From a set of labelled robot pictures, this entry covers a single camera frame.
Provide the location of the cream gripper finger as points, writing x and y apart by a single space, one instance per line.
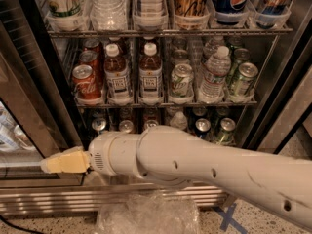
77 161
76 153

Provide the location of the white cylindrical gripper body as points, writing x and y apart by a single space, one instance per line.
98 156

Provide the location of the brown tea bottle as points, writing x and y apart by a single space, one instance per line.
117 74
150 75

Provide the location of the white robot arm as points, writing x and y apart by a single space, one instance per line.
164 155

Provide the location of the bronze can bottom shelf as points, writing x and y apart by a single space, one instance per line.
127 126

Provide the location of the blue can bottom shelf left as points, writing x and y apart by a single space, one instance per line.
99 125

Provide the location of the red can bottom shelf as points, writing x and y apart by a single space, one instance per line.
150 123

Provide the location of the steel fridge glass door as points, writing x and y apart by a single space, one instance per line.
20 96

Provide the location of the clear water bottle bottom shelf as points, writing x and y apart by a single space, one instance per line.
179 121

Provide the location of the clear water bottle shelf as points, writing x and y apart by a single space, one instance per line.
108 15
215 71
179 121

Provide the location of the blue pepsi can bottom shelf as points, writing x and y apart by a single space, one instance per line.
202 128

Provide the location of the green can bottom shelf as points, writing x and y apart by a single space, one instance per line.
225 131

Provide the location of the clear water bottle middle shelf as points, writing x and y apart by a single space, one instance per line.
215 71

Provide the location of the clear water bottle top shelf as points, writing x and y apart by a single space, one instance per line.
108 15

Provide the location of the stainless steel fridge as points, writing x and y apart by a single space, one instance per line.
281 101

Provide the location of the white labelled bottle top shelf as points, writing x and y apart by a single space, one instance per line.
149 13

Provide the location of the blue pepsi bottle top shelf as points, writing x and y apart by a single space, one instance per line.
229 12

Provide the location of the front red cola can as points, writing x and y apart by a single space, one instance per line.
86 87

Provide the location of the red cola can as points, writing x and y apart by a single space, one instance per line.
92 59
86 87
93 44

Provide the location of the crumpled clear plastic bag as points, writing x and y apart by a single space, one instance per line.
149 214

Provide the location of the middle red cola can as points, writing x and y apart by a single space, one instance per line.
92 59

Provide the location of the white green soda can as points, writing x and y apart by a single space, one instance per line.
181 84

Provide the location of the rear red cola can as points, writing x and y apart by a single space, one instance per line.
93 44

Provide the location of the silver can behind soda can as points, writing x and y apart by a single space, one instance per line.
179 57

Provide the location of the blue tape cross mark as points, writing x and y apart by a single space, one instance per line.
228 220

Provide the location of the front green soda can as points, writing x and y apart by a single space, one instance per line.
242 82

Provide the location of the rear green soda can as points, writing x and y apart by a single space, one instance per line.
239 56

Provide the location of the blue energy drink can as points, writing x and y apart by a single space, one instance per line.
269 12

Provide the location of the top wire shelf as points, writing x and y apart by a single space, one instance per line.
174 32

